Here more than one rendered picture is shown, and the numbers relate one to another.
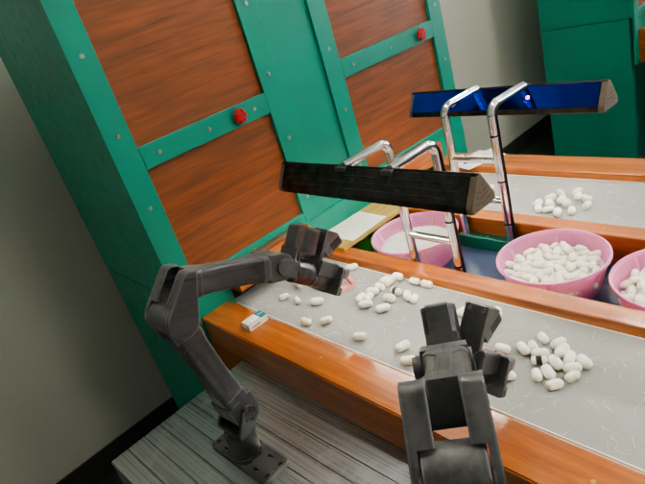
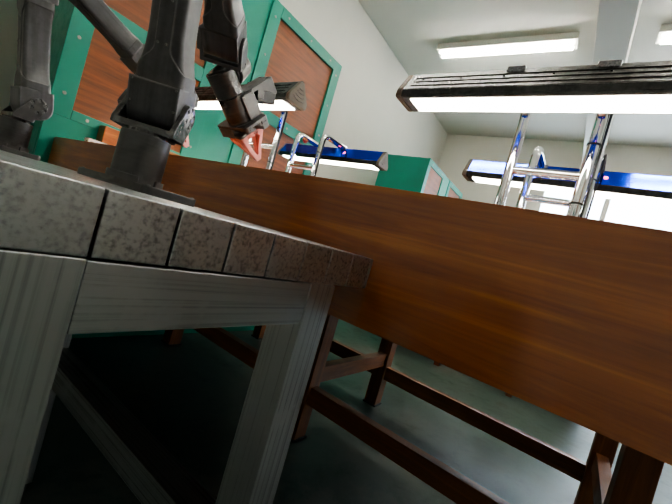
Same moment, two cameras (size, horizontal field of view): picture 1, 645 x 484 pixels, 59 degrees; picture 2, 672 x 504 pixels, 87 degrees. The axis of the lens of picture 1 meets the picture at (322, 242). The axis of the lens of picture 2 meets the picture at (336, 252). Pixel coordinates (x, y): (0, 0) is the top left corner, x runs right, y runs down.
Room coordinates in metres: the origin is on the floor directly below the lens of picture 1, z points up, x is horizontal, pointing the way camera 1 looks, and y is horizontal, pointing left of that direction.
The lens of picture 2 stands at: (-0.09, -0.19, 0.67)
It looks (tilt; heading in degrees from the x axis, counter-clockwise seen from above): 1 degrees down; 341
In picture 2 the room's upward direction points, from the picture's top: 16 degrees clockwise
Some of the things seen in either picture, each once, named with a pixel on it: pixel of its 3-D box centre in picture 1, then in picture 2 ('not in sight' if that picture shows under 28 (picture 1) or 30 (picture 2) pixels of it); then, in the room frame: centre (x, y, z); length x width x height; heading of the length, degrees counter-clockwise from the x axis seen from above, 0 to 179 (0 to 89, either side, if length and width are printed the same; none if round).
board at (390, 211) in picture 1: (363, 222); not in sight; (1.73, -0.15, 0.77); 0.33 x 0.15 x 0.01; 125
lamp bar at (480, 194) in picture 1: (367, 181); (236, 95); (1.25, -0.14, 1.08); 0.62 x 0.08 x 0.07; 35
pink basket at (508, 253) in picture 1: (554, 271); not in sight; (1.19, -0.53, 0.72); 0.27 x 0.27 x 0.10
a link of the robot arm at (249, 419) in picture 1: (235, 415); (24, 109); (0.96, 0.28, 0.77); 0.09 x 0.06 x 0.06; 39
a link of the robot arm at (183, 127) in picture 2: not in sight; (153, 116); (0.48, -0.07, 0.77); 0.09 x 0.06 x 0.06; 76
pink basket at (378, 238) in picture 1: (417, 245); not in sight; (1.55, -0.27, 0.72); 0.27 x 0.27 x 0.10
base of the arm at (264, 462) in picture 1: (243, 442); (12, 135); (0.95, 0.29, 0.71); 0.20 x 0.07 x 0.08; 37
